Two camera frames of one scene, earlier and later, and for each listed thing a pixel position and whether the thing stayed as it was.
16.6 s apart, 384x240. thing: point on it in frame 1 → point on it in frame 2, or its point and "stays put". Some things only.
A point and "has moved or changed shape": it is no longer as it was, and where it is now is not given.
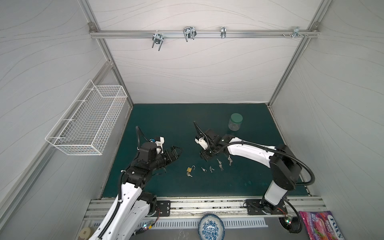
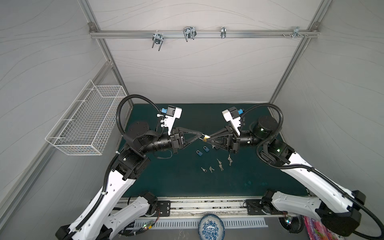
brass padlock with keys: [189, 170] has moved or changed shape
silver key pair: [230, 160] stays put
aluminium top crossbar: [294, 33] stays put
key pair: [220, 165] stays put
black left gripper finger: [178, 150] → [182, 131]
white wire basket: [86, 125] stays put
